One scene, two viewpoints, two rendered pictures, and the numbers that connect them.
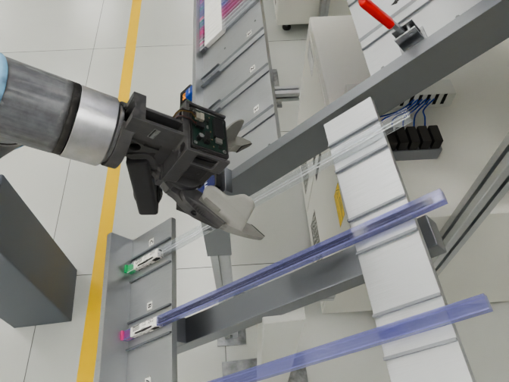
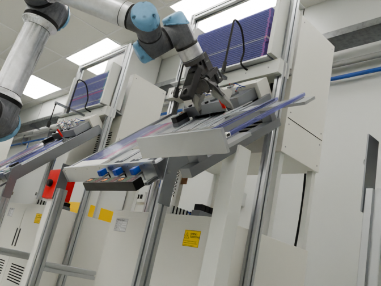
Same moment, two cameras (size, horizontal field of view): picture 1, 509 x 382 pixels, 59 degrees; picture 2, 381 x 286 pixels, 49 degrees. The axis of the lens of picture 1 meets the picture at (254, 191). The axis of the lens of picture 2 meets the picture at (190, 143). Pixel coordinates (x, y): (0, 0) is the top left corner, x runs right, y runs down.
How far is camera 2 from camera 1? 1.50 m
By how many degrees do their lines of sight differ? 79
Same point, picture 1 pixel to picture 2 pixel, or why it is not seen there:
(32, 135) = (191, 34)
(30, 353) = not seen: outside the picture
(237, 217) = (227, 95)
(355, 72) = not seen: hidden behind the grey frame
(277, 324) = (243, 149)
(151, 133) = (207, 59)
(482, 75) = not seen: hidden behind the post
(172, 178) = (210, 75)
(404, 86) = (232, 125)
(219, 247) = (166, 193)
